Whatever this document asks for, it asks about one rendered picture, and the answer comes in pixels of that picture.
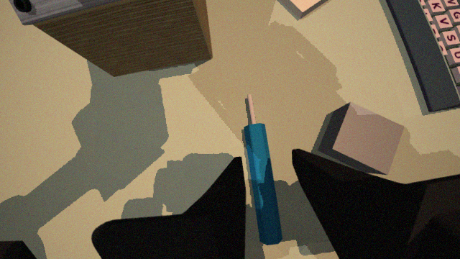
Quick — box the grey keyboard with keys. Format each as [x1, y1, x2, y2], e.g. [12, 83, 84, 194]
[385, 0, 460, 112]

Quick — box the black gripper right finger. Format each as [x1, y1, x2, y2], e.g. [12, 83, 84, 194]
[292, 149, 460, 259]

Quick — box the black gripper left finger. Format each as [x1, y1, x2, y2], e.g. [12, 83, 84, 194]
[91, 157, 247, 259]

